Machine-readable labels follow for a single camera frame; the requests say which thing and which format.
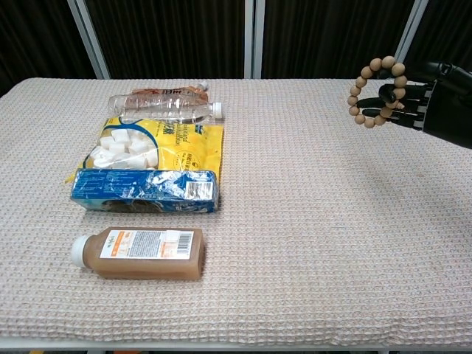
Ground beige waffle table cloth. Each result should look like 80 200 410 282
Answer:
0 76 472 348

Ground yellow marshmallow bag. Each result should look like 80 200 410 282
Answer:
64 115 226 185

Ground wooden bead bracelet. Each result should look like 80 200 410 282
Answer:
347 55 409 129

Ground aluminium frame post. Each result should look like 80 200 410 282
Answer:
385 0 430 80
66 0 111 80
243 0 266 80

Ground blue cookie box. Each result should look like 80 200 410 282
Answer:
70 167 219 215

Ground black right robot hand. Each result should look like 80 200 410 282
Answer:
356 61 472 150

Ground black pleated curtain panel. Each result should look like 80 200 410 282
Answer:
262 0 416 80
85 0 246 80
401 0 472 74
0 0 98 97

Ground clear plastic water bottle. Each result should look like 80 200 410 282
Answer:
108 92 225 125

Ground brown juice bottle white cap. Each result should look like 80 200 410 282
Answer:
71 226 206 282

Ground brown sauce spout pouch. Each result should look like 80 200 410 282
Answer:
131 81 211 106

